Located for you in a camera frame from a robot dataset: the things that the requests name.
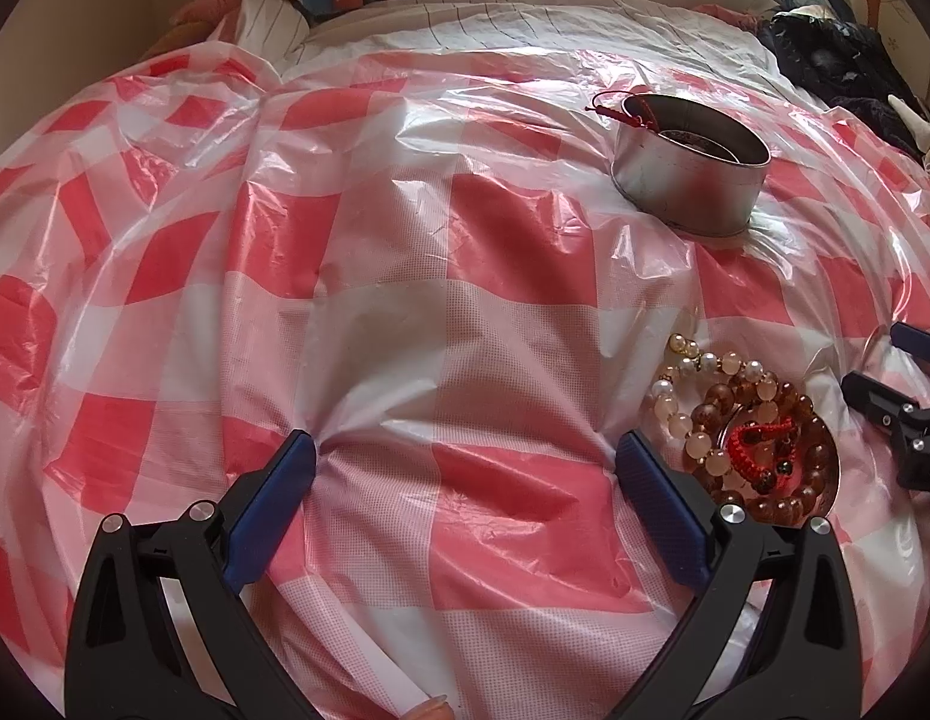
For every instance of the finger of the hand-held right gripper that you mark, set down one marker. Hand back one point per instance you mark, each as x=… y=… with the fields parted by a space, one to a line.
x=919 y=343
x=877 y=397

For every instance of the white striped bed sheet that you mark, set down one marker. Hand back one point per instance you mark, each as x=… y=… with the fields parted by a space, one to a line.
x=510 y=15

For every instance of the pink cloth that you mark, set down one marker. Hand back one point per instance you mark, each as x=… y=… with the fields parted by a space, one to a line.
x=202 y=11

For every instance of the round metal tin lid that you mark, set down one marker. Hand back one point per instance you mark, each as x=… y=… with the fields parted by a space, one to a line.
x=829 y=484

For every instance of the red white checkered plastic tablecloth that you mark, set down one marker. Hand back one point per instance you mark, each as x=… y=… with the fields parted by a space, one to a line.
x=472 y=360

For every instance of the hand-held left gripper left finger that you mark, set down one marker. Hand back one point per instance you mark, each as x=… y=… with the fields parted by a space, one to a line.
x=270 y=510

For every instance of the dark jacket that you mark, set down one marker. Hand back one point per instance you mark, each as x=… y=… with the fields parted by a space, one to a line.
x=832 y=67

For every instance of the white cloth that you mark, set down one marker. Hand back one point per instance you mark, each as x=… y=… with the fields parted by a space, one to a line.
x=915 y=120

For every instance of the round metal tin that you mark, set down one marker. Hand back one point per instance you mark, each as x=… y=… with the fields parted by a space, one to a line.
x=682 y=187

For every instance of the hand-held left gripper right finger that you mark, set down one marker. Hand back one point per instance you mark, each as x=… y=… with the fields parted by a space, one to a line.
x=660 y=510

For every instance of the person's left hand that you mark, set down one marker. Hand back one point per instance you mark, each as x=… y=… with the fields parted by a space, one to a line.
x=433 y=709

